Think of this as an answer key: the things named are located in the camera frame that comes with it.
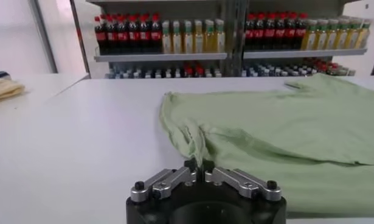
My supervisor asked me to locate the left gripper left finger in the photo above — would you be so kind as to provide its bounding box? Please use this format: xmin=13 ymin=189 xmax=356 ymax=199
xmin=130 ymin=158 xmax=198 ymax=203

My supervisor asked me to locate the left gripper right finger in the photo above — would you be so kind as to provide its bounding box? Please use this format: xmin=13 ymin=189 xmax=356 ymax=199
xmin=201 ymin=159 xmax=282 ymax=203

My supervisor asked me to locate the light green polo shirt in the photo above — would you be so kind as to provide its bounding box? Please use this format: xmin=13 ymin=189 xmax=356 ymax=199
xmin=158 ymin=72 xmax=374 ymax=219

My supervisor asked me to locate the grey drinks shelf unit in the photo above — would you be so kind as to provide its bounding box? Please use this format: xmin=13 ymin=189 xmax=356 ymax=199
xmin=235 ymin=0 xmax=370 ymax=77
xmin=86 ymin=0 xmax=236 ymax=79

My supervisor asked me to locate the yellow juice bottle green cap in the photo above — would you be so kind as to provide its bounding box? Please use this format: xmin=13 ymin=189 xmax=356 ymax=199
xmin=325 ymin=19 xmax=338 ymax=50
xmin=214 ymin=18 xmax=226 ymax=54
xmin=336 ymin=19 xmax=348 ymax=50
xmin=346 ymin=19 xmax=359 ymax=49
xmin=171 ymin=19 xmax=183 ymax=54
xmin=193 ymin=19 xmax=204 ymax=54
xmin=302 ymin=19 xmax=316 ymax=51
xmin=356 ymin=19 xmax=372 ymax=49
xmin=203 ymin=18 xmax=215 ymax=54
xmin=161 ymin=19 xmax=172 ymax=54
xmin=314 ymin=19 xmax=327 ymax=51
xmin=182 ymin=19 xmax=193 ymax=54

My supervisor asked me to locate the pale yellow shirt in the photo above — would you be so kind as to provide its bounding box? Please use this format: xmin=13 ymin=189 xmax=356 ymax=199
xmin=0 ymin=78 xmax=26 ymax=102

